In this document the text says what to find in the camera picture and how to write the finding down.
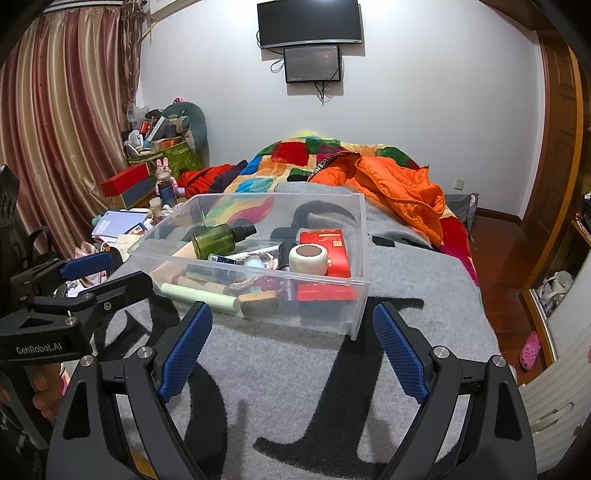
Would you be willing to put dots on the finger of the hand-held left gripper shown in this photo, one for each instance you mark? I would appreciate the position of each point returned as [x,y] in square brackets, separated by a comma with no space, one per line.
[87,265]
[129,286]

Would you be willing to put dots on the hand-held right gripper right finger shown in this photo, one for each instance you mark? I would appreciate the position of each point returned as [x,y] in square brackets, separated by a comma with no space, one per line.
[399,355]

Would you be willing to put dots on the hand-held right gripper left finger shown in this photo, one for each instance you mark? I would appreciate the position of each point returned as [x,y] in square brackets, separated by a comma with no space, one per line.
[184,350]

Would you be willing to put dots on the mint green tube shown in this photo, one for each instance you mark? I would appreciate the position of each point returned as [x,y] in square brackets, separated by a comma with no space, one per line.
[198,297]

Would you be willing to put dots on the beige cosmetic tube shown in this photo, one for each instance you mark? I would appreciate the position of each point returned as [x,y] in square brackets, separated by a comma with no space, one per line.
[182,253]

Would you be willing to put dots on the beige concealer stick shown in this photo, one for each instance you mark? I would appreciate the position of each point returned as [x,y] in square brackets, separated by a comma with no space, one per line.
[203,285]

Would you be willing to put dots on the clear plastic bin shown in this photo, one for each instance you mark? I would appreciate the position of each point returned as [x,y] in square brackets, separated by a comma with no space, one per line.
[332,323]

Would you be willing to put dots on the tan eraser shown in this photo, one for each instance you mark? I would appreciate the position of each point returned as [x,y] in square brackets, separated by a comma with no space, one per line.
[258,302]

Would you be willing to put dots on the dark green spray bottle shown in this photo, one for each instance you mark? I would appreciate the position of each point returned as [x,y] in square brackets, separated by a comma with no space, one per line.
[212,242]

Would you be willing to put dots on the small blue box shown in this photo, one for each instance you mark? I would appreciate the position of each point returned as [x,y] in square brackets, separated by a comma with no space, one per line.
[221,258]

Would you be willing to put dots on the pale teal tube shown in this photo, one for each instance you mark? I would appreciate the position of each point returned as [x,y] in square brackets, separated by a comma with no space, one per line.
[256,262]

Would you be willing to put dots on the red paper packet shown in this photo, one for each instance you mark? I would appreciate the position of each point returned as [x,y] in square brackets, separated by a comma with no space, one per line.
[332,249]

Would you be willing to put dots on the white tape roll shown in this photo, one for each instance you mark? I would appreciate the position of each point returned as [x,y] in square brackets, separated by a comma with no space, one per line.
[309,263]

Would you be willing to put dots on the person's left hand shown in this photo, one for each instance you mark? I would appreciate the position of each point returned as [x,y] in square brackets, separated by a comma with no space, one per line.
[46,383]

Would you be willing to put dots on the pink cloth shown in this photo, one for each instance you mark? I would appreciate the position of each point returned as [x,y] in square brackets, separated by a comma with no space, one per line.
[87,251]

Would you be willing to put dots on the pale blue notebook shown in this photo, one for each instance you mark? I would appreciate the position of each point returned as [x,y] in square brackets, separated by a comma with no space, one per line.
[115,224]

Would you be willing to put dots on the black chair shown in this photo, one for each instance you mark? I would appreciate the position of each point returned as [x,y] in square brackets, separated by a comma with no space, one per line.
[14,221]

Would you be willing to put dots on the wooden bedside cabinet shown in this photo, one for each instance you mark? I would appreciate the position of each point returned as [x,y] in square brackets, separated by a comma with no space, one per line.
[138,191]

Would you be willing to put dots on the red flat box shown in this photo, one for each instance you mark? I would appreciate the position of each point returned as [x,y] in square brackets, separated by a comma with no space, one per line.
[124,180]

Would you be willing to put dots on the dark blue bottle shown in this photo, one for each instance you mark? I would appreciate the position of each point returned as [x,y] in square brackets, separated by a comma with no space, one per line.
[167,194]

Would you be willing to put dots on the pink bunny toy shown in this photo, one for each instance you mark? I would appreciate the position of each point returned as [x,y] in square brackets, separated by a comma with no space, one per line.
[165,173]

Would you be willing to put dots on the pink slipper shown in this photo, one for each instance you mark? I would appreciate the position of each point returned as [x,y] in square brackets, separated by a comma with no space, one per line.
[530,353]

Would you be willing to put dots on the red garment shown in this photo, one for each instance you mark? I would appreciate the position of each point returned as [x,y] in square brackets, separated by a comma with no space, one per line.
[203,177]

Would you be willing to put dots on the red bedsheet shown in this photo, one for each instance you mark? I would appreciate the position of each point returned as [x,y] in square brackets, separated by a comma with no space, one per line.
[455,235]

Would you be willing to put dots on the green patterned box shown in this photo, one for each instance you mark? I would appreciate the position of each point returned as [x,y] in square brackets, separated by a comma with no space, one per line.
[180,159]

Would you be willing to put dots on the striped red gold curtain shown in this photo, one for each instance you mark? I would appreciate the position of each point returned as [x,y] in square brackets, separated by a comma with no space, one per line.
[60,129]

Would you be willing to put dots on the grey purple bag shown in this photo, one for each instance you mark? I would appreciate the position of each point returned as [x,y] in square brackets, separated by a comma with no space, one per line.
[461,207]

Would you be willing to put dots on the white slatted furniture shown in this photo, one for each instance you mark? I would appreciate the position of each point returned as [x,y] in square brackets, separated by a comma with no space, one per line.
[554,406]

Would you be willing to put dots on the orange puffer jacket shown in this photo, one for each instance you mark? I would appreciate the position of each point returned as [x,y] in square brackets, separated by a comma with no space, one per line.
[392,189]

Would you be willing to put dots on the white bag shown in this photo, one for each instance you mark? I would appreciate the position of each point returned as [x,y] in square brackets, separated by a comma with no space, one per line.
[554,286]

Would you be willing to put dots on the grey neck pillow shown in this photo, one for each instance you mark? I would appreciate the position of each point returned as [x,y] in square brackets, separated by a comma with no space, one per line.
[196,120]

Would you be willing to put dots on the colourful patchwork quilt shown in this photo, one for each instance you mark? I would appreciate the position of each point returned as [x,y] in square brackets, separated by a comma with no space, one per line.
[286,154]

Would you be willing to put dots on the wooden wardrobe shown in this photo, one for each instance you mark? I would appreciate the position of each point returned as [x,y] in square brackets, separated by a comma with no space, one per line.
[554,161]

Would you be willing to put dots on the small black monitor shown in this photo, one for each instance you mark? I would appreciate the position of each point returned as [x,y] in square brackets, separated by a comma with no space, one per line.
[311,64]

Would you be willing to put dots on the black wall television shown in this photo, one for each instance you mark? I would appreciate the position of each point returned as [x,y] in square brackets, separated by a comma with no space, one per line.
[309,23]

